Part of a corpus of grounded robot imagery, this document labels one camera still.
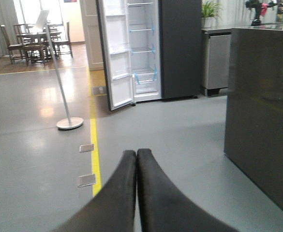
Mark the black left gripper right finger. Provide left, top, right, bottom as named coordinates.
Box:
left=137, top=148, right=236, bottom=232

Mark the silver floor plate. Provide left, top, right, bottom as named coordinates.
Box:
left=79, top=144, right=94, bottom=153
left=77, top=174, right=96, bottom=188

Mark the wooden dining chair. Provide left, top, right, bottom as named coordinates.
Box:
left=53, top=21, right=73, bottom=57
left=0, top=25, right=29, bottom=65

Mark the wooden dining chair left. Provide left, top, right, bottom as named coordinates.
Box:
left=0, top=25, right=29, bottom=65

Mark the grey stone kitchen counter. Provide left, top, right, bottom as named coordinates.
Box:
left=224, top=24, right=283, bottom=210

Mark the wooden dining chair right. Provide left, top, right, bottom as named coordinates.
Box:
left=53, top=21, right=73, bottom=57

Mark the far silver floor plate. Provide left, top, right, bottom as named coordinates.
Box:
left=79, top=144, right=94, bottom=153

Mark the green potted plant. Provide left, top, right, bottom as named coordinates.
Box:
left=201, top=0, right=222, bottom=29

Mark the white refrigerator door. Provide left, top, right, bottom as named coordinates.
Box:
left=96, top=0, right=134, bottom=111

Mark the stainless steel dishwasher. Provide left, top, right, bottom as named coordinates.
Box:
left=201, top=28, right=231, bottom=96

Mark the near silver floor plate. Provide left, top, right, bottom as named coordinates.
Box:
left=77, top=174, right=96, bottom=188

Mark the silver floor lamp stand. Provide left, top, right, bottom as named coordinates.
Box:
left=33, top=10, right=84, bottom=130

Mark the dark grey refrigerator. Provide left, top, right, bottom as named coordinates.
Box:
left=127, top=0, right=201, bottom=102

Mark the wooden dining table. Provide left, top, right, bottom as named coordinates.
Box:
left=16, top=32, right=53, bottom=65

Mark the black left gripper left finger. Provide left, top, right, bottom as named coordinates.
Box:
left=53, top=150, right=136, bottom=232

